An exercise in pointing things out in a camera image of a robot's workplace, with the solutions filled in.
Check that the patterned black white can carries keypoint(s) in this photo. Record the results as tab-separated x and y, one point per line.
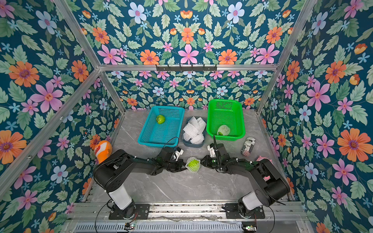
248	146

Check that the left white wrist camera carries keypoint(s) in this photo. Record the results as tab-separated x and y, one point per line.
177	153

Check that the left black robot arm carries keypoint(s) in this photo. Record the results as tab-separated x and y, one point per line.
114	169

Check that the green custard apple back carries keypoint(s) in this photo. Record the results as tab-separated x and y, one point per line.
160	119

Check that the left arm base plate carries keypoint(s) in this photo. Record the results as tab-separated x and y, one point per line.
132	212

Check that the pink alarm clock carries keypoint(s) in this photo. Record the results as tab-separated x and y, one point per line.
261	158

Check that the black hook rail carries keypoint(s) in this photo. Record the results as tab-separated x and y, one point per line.
182	68

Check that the white foam net sleeve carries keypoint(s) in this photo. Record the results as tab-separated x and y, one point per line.
224	129

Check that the grey foam net tray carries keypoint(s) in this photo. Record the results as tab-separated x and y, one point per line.
193	144

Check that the green plastic basket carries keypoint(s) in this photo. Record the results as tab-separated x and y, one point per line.
226	112

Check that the white foam net back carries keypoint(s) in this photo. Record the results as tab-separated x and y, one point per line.
194	129

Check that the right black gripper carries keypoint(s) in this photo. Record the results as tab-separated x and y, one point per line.
207	162

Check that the teal plastic basket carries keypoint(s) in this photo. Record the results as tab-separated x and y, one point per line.
162	135

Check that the orange clownfish plush toy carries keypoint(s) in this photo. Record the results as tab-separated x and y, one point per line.
103	150

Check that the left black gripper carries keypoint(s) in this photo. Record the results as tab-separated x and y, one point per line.
180	163

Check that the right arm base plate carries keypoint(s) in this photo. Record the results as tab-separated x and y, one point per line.
239	211

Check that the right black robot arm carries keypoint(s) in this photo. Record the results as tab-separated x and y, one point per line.
269	186

